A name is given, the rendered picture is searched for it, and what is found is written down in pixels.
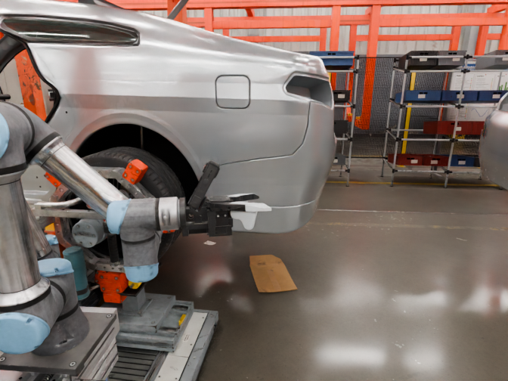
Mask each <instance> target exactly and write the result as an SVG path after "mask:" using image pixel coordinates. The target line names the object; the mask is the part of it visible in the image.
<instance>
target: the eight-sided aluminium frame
mask: <svg viewBox="0 0 508 381"><path fill-rule="evenodd" d="M91 167H92V168H93V169H94V170H95V171H96V172H98V173H99V174H100V175H101V176H103V177H104V178H115V179H116V180H117V181H118V182H119V183H120V184H121V185H122V186H123V187H124V188H125V189H126V190H127V191H129V192H130V193H131V194H132V195H133V196H134V197H135V198H136V199H148V198H155V197H154V196H153V195H152V194H151V193H150V192H149V191H148V190H147V189H146V188H145V187H143V186H142V185H141V184H140V183H139V182H138V183H136V184H132V183H130V182H129V181H127V180H126V179H125V178H123V176H122V174H123V172H124V171H125V168H120V167H96V166H91ZM70 192H71V191H70V190H69V189H68V188H66V187H65V186H64V185H62V184H61V185H60V187H59V188H58V189H57V190H56V191H55V192H54V193H53V194H52V195H51V197H50V199H49V201H50V202H64V201H65V198H66V197H67V196H68V194H69V193H70ZM54 218H55V222H54V229H55V234H56V235H55V236H56V237H57V241H58V242H59V243H60V244H61V245H62V246H64V247H65V248H68V247H71V246H80V245H79V244H78V243H77V242H76V241H75V240H74V239H73V235H72V234H71V233H70V225H69V220H68V218H64V217H54ZM80 247H82V248H83V254H84V257H85V265H86V267H87V268H88V269H89V270H93V271H95V269H96V270H99V271H113V272H122V273H125V269H124V267H123V266H124V260H121V259H120V263H121V264H120V265H118V266H116V267H111V266H110V259H101V258H98V257H97V256H95V255H94V254H93V253H92V252H91V251H90V250H89V249H88V248H86V247H83V246H80Z"/></svg>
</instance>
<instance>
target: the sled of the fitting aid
mask: <svg viewBox="0 0 508 381"><path fill-rule="evenodd" d="M193 313H194V302H189V301H181V300H175V304H174V305H173V306H172V308H171V310H170V312H169V313H168V315H167V316H166V319H165V320H164V321H163V323H162V325H161V327H160V328H159V330H158V331H157V333H148V332H141V331H134V330H119V332H118V333H117V335H116V345H117V346H123V347H130V348H143V349H150V350H157V351H165V352H174V351H175V349H176V347H177V345H178V343H179V341H180V339H181V337H182V335H183V333H184V331H185V329H186V327H187V325H188V323H189V321H190V319H191V317H192V315H193Z"/></svg>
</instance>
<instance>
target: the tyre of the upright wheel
mask: <svg viewBox="0 0 508 381"><path fill-rule="evenodd" d="M81 159H83V160H84V161H85V162H86V163H87V164H89V165H90V166H96V167H120V168H125V169H126V167H127V166H128V164H129V162H131V161H132V160H136V159H139V160H140V161H142V162H143V163H144V164H145V165H147V166H148V167H149V168H148V169H147V171H146V172H145V174H144V176H143V178H142V179H141V180H140V181H139V182H140V183H141V184H142V185H143V186H144V187H145V188H146V189H147V190H148V191H149V192H150V193H151V194H152V195H153V196H154V197H155V198H161V197H177V198H178V199H179V198H180V197H185V193H184V191H183V190H184V189H183V187H182V185H181V182H180V181H179V179H178V177H177V176H176V175H175V173H174V172H173V171H172V169H171V168H169V166H168V165H167V164H166V163H165V162H163V161H162V160H161V159H160V158H158V157H157V156H154V155H153V154H152V153H150V152H148V151H146V150H141V149H139V148H136V147H113V148H110V149H107V150H103V151H100V152H97V153H93V154H91V155H88V156H84V157H83V158H81ZM185 200H186V197H185ZM181 232H182V228H181V227H179V229H178V230H175V232H174V233H173V234H168V233H163V235H162V237H161V243H160V247H159V251H158V255H157V258H158V260H159V259H160V258H161V257H162V256H163V255H164V254H165V253H166V251H167V250H168V249H169V247H170V246H171V245H172V244H173V243H174V242H175V241H176V240H177V239H178V237H179V235H180V234H181ZM90 251H91V250H90ZM91 252H92V251H91ZM92 253H93V254H94V255H95V256H97V257H98V258H101V259H106V258H104V257H102V256H100V255H98V254H96V253H94V252H92Z"/></svg>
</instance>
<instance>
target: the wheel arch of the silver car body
mask: <svg viewBox="0 0 508 381"><path fill-rule="evenodd" d="M140 126H143V127H144V150H146V151H148V152H150V153H152V154H153V155H154V156H157V157H158V158H160V159H161V160H162V161H163V162H165V163H166V164H167V165H168V166H169V168H171V169H172V171H173V172H174V173H175V175H176V176H177V177H178V179H179V181H180V182H181V185H182V187H183V189H184V190H183V191H184V193H185V197H186V202H187V206H189V205H188V201H189V199H190V198H191V195H192V193H193V192H194V190H195V188H196V186H197V184H198V182H199V177H198V175H197V173H196V171H195V169H194V167H193V166H192V164H191V162H190V161H189V159H188V158H187V157H186V156H185V154H184V153H183V152H182V150H181V149H180V148H179V147H178V146H177V145H176V144H175V143H174V142H173V141H171V140H170V139H169V138H167V137H166V136H165V135H163V134H162V133H160V132H158V131H157V130H155V129H152V128H151V127H148V126H147V125H142V124H139V123H135V122H113V123H109V124H106V125H103V126H101V127H99V128H97V129H95V130H94V131H92V132H90V133H89V134H88V135H86V136H85V137H84V138H83V139H82V140H81V142H80V143H79V144H78V146H77V147H76V149H75V150H74V153H75V154H76V155H78V156H79V157H80V158H83V157H84V156H88V155H91V154H93V153H97V152H100V151H103V150H107V149H110V148H113V147H136V148H139V149H141V136H140Z"/></svg>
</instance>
